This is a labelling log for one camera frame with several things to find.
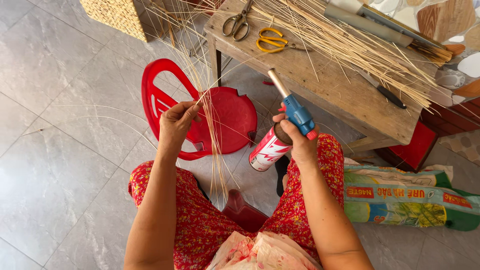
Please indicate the person's right hand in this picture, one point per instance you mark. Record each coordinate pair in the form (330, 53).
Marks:
(302, 144)

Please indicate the person's left hand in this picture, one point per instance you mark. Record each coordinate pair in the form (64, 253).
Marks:
(175, 123)

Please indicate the blue gas blowtorch with canister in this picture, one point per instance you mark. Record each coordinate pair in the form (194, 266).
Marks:
(285, 127)

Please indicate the bundle of thin bamboo strips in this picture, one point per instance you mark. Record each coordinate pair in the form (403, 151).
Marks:
(210, 123)

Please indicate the black sandal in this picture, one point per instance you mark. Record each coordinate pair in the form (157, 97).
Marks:
(281, 176)

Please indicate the red plastic chair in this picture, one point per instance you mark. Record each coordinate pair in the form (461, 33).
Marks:
(221, 116)

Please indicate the wooden work table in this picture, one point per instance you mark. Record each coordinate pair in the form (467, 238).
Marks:
(318, 78)

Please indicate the long curved bamboo strip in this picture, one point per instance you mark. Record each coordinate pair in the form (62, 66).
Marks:
(93, 120)

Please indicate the red plastic stool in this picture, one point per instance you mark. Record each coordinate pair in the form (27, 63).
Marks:
(243, 212)

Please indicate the person's red floral dress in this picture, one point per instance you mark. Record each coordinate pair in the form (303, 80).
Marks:
(232, 213)

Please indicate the pile of bamboo strips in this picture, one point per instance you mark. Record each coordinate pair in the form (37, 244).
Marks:
(348, 41)

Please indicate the pink floral cloth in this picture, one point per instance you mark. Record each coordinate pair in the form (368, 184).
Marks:
(262, 253)

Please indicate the printed woven plastic sack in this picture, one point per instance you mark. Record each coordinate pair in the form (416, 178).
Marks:
(405, 198)

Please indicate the grey metal scissors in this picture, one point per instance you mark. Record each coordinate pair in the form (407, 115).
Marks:
(238, 22)

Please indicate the woven bamboo basket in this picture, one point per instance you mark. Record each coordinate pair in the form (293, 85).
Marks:
(120, 17)

